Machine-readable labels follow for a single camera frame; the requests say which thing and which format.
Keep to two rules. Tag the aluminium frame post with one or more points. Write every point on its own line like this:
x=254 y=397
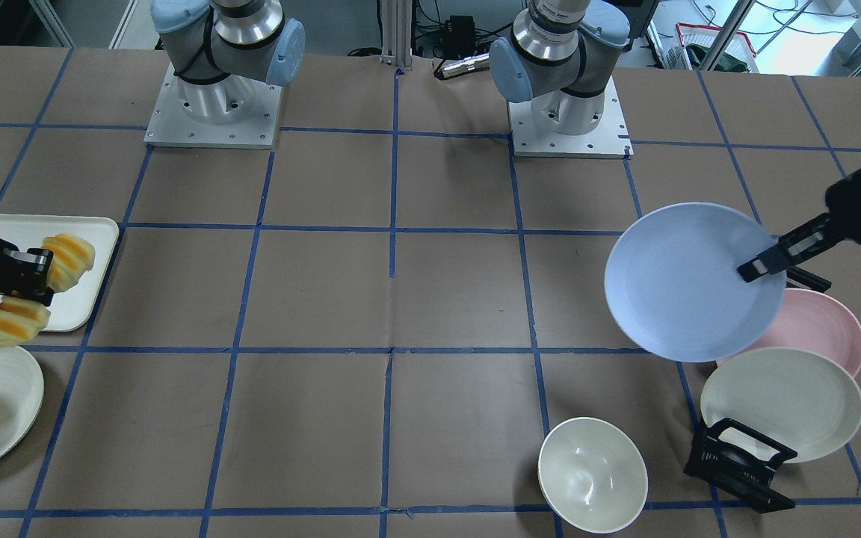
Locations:
x=396 y=33

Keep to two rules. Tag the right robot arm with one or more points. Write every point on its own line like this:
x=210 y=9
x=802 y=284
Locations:
x=229 y=63

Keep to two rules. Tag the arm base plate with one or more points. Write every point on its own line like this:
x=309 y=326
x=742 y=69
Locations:
x=558 y=125
x=236 y=113

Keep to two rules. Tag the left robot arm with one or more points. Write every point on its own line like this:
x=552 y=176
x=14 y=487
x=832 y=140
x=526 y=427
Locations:
x=572 y=47

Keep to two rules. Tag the white plate in rack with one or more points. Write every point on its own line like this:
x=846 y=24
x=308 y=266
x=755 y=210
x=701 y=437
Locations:
x=798 y=398

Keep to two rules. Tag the white bowl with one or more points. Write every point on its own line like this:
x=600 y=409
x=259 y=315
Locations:
x=592 y=475

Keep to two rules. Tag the blue plate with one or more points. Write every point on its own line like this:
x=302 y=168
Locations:
x=672 y=283

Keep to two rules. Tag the pink plate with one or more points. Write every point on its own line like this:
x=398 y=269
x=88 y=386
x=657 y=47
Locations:
x=818 y=323

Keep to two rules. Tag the white rectangular tray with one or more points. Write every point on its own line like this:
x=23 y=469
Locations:
x=73 y=302

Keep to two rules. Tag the striped bread roll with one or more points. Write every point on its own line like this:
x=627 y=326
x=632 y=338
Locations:
x=21 y=320

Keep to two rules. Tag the black plate rack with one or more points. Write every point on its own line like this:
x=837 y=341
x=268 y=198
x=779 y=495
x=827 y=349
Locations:
x=736 y=471

